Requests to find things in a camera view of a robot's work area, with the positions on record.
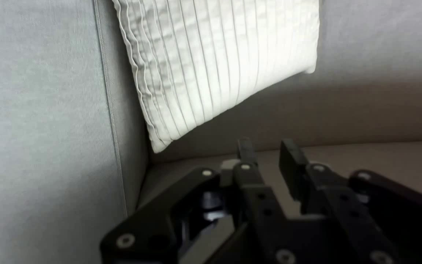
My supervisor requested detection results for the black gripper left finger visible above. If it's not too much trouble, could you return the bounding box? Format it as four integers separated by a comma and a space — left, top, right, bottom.
98, 138, 291, 264

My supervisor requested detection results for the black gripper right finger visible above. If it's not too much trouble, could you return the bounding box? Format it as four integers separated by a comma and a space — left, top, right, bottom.
278, 138, 422, 264

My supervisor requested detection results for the cream pleated pillow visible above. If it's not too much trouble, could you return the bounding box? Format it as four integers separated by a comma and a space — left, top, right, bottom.
111, 0, 321, 154

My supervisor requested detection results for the grey sofa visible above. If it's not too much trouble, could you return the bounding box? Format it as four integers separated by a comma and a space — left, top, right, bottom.
0, 0, 422, 264

